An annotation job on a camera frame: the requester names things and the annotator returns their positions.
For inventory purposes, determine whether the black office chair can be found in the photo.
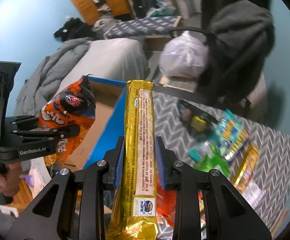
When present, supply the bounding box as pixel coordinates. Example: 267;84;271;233
168;0;276;106

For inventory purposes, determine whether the checked seat cushion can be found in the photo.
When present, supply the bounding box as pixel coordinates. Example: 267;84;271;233
158;75;198;93

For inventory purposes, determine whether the black cartoon snack bag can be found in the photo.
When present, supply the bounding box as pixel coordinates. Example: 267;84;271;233
176;99;218;134

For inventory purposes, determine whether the orange Chinese snack bag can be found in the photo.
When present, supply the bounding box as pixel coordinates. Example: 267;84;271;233
38;76;96;169

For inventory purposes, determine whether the gold biscuit pack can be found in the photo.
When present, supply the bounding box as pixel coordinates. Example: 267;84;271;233
106;80;158;239

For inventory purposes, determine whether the grey quilted duvet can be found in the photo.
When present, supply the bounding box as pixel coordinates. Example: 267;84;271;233
14;38;91;116

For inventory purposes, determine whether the white plastic bag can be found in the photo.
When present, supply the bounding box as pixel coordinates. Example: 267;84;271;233
159;30;209;79

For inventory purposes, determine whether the black clothes pile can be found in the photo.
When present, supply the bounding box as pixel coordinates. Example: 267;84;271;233
54;18;95;42

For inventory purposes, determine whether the patterned blue mattress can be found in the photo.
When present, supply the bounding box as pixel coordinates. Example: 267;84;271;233
104;16;181;39

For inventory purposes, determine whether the left hand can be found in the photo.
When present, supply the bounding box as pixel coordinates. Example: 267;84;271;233
0;163;23;197

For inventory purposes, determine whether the white-backed snack bag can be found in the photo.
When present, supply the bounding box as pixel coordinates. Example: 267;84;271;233
232;143;267;209

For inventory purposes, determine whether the green snack bag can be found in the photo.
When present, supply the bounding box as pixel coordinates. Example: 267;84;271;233
193;144;231;178

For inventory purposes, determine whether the grey fleece blanket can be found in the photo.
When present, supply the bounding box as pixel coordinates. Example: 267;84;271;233
208;0;275;59

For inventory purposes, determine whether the bed with grey sheet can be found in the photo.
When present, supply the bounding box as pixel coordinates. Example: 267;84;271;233
56;38;149;93

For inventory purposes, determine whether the teal cartoon snack bag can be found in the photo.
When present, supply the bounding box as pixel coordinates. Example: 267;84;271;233
189;109;249;163

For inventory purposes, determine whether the red-orange snack bag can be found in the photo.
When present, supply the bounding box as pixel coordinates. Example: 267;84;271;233
156;176;177;227

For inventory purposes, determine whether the orange noodle snack pack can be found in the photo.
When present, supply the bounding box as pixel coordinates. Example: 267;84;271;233
198;191;206;231

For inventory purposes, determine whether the blue-edged cardboard box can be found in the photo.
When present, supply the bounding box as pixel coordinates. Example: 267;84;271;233
62;75;126;171

